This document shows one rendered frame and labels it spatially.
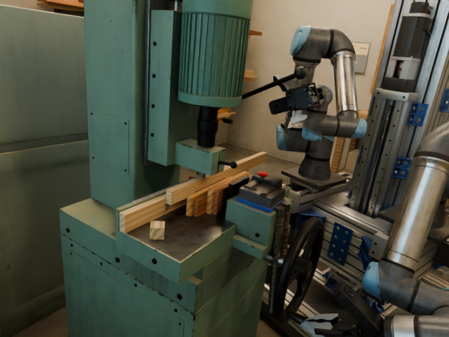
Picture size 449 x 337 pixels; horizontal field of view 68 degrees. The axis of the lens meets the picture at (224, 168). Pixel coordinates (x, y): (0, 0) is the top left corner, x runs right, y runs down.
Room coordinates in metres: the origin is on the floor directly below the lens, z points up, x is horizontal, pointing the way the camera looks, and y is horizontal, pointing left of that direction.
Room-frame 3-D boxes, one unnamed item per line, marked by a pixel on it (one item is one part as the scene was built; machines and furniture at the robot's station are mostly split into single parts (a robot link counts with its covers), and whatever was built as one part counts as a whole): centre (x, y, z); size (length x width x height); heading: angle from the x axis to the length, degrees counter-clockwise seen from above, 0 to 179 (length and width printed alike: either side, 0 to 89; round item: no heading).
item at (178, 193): (1.04, -0.01, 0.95); 0.55 x 0.02 x 0.04; 148
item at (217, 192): (0.91, -0.03, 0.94); 0.16 x 0.01 x 0.07; 148
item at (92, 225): (1.00, 0.16, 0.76); 0.57 x 0.45 x 0.09; 58
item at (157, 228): (0.70, 0.14, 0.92); 0.03 x 0.03 x 0.03; 10
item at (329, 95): (1.21, -0.31, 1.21); 0.11 x 0.08 x 0.09; 148
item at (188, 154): (0.95, 0.08, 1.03); 0.14 x 0.07 x 0.09; 58
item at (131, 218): (0.96, 0.07, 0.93); 0.60 x 0.02 x 0.05; 148
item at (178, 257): (0.89, -0.04, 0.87); 0.61 x 0.30 x 0.06; 148
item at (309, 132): (1.20, -0.32, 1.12); 0.11 x 0.08 x 0.11; 91
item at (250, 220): (0.84, -0.11, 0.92); 0.15 x 0.13 x 0.09; 148
